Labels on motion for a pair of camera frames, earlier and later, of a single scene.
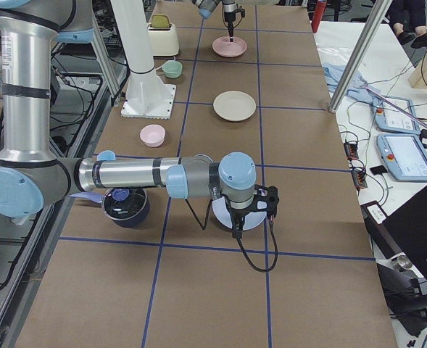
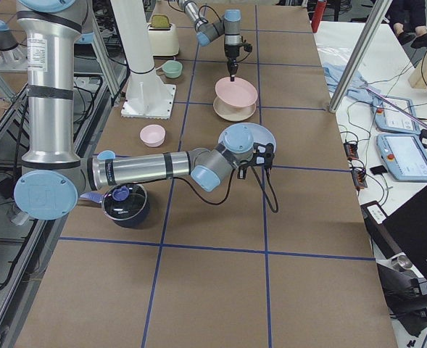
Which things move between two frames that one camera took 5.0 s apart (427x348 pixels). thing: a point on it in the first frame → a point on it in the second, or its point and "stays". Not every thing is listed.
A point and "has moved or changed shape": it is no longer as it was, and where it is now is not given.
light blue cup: (106, 155) stays
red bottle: (317, 15) stays
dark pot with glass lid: (126, 206) stays
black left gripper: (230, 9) → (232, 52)
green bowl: (172, 69) stays
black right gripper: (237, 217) → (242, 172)
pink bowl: (153, 135) stays
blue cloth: (358, 87) stays
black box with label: (375, 220) stays
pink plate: (223, 46) has moved or changed shape
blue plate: (251, 220) → (241, 137)
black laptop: (418, 229) stays
